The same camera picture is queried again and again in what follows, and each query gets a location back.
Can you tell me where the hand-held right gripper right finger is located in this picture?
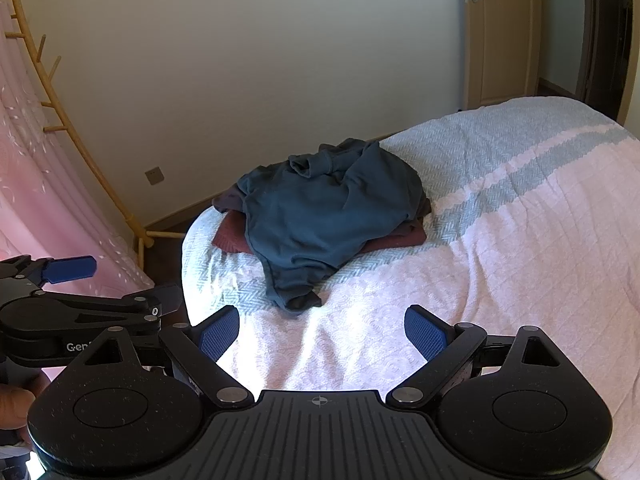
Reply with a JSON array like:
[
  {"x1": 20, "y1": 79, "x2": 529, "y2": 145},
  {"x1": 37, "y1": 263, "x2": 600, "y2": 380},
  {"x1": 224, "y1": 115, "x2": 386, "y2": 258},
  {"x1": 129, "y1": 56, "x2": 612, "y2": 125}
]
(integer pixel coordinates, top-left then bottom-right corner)
[{"x1": 387, "y1": 305, "x2": 571, "y2": 408}]

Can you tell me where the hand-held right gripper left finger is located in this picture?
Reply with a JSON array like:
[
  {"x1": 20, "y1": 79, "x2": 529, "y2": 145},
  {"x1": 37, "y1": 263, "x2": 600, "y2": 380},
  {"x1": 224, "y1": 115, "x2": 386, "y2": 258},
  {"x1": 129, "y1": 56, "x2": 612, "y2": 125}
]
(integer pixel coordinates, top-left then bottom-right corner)
[{"x1": 75, "y1": 305, "x2": 256, "y2": 408}]

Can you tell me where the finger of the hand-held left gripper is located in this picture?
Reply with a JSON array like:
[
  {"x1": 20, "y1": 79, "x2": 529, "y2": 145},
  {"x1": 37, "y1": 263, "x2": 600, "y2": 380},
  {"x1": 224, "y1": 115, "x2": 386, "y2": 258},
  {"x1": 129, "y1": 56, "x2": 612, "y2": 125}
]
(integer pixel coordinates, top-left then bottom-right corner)
[
  {"x1": 0, "y1": 284, "x2": 182, "y2": 333},
  {"x1": 0, "y1": 255, "x2": 97, "y2": 291}
]

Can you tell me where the dark teal sweatshirt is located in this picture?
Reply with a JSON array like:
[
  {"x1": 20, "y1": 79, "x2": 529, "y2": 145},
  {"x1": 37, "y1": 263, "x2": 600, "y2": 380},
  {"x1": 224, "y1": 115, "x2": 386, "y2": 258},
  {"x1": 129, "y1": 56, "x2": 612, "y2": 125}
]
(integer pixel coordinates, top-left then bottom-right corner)
[{"x1": 235, "y1": 137, "x2": 426, "y2": 316}]

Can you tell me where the person's left hand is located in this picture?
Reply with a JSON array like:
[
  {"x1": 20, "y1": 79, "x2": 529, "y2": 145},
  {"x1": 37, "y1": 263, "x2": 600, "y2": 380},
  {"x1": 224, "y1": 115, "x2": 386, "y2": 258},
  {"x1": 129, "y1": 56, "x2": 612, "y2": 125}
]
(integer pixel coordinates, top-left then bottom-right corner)
[{"x1": 0, "y1": 371, "x2": 51, "y2": 448}]

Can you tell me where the wooden coat rack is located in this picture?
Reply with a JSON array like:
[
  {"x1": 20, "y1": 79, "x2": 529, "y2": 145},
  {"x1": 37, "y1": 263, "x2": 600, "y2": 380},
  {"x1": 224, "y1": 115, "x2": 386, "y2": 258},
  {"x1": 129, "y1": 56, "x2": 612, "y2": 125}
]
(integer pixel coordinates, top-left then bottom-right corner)
[{"x1": 5, "y1": 0, "x2": 186, "y2": 261}]

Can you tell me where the maroon folded cloth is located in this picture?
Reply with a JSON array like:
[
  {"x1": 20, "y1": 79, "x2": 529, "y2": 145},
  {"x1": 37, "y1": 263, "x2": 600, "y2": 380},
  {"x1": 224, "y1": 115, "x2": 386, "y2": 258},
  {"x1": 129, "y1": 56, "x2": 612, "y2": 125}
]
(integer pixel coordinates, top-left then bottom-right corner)
[{"x1": 212, "y1": 210, "x2": 427, "y2": 257}]

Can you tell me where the dark purple garment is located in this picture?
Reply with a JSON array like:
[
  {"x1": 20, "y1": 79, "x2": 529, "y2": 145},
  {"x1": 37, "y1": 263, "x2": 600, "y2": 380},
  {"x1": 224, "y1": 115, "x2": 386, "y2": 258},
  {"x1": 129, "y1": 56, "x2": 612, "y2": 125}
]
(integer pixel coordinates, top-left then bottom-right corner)
[{"x1": 212, "y1": 185, "x2": 433, "y2": 221}]

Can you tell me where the pink curtain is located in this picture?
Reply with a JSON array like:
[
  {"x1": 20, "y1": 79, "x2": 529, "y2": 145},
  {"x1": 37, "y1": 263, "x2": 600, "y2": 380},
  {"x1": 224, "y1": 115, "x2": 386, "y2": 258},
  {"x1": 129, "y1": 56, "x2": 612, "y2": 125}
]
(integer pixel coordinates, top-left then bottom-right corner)
[{"x1": 0, "y1": 0, "x2": 157, "y2": 311}]

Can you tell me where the beige wooden door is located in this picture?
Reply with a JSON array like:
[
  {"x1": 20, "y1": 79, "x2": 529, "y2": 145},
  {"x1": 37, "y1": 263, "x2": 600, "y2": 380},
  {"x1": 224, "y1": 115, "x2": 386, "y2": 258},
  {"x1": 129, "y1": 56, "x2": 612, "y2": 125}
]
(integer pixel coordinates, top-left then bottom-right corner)
[{"x1": 462, "y1": 0, "x2": 543, "y2": 109}]

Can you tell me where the dark wooden door frame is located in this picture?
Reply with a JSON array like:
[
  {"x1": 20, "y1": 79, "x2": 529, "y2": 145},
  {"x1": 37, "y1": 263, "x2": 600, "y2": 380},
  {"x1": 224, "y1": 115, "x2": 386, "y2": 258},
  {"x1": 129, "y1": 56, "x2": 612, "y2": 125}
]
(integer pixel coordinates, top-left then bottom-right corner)
[{"x1": 580, "y1": 0, "x2": 638, "y2": 126}]

